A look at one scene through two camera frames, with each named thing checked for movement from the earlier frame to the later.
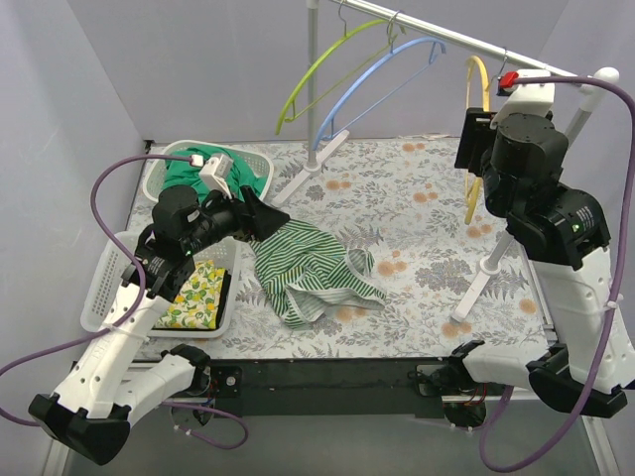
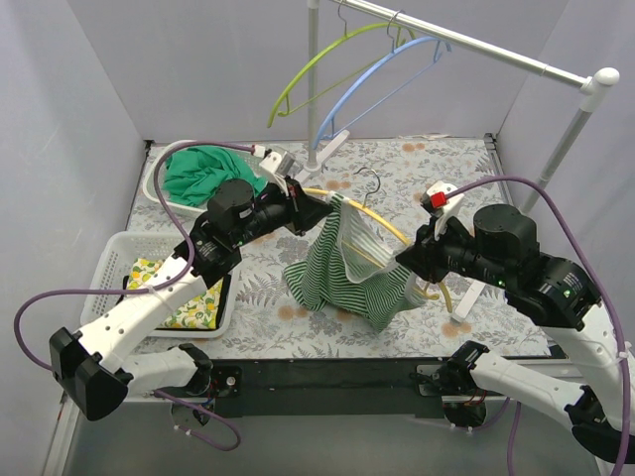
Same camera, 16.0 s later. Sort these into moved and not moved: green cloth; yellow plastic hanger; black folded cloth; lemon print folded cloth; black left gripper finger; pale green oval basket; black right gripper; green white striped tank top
Moved: black right gripper; yellow plastic hanger; black left gripper finger; green white striped tank top
Not moved: lemon print folded cloth; black folded cloth; pale green oval basket; green cloth
